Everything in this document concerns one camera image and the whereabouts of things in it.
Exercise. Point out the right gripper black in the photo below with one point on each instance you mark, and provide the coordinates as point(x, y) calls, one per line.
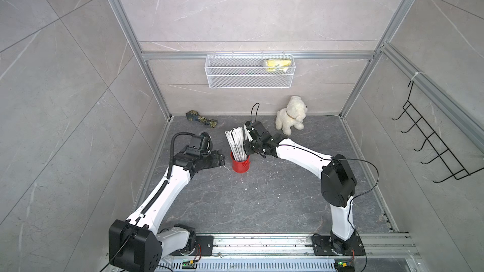
point(247, 146)

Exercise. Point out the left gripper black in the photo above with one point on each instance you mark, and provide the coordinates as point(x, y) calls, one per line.
point(217, 158)

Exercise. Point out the bundle of white straws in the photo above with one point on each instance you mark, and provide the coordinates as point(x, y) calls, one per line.
point(236, 139)

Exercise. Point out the red cup container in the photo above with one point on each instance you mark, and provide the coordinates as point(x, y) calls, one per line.
point(240, 166)

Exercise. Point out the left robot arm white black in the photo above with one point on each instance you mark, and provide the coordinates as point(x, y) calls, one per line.
point(136, 244)

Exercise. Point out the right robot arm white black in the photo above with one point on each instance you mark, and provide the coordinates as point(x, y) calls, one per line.
point(337, 180)

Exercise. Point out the white plush dog toy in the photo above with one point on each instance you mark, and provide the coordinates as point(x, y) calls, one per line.
point(291, 116)

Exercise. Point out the camouflage cloth piece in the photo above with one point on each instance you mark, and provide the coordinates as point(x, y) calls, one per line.
point(195, 116)

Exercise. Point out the yellow sponge in basket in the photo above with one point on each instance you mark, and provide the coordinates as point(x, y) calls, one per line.
point(277, 65)

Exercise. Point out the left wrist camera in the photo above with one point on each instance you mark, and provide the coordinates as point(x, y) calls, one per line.
point(200, 145)

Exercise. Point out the white wire mesh basket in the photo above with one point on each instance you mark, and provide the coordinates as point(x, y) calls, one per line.
point(246, 71)

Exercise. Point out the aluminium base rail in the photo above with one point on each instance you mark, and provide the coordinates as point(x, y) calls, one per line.
point(392, 245)

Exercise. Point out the black wire hook rack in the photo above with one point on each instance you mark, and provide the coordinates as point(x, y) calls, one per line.
point(441, 152)

